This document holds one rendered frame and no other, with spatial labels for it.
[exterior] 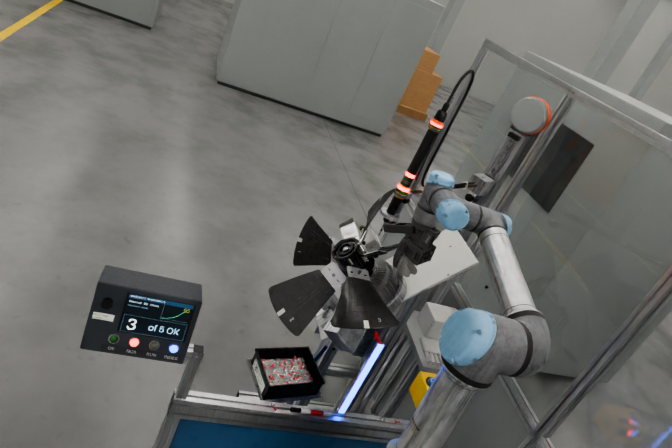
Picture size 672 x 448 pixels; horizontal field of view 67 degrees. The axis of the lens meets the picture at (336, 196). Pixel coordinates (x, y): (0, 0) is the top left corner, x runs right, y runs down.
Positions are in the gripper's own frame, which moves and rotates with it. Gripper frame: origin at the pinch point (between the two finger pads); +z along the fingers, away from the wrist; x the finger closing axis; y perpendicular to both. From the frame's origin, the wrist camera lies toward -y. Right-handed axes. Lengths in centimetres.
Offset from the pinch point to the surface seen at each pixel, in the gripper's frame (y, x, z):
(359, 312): -8.1, 1.8, 22.4
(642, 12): -151, 628, -132
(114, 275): -37, -70, 8
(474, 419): 28, 61, 73
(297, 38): -454, 350, 26
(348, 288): -18.0, 5.7, 20.8
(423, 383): 18.5, 12.1, 35.4
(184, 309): -22, -58, 11
